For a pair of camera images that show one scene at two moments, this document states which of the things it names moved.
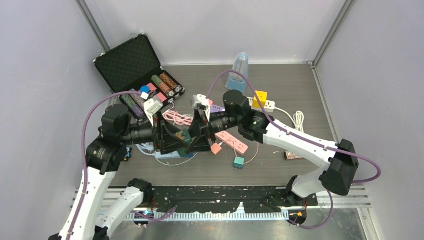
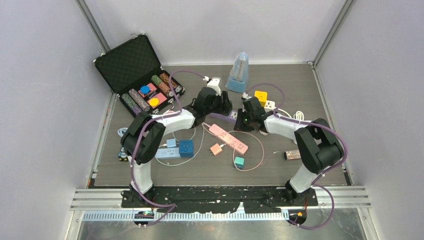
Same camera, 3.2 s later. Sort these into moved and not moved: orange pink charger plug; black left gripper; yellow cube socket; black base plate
Moved: black left gripper
Not moved: orange pink charger plug; yellow cube socket; black base plate
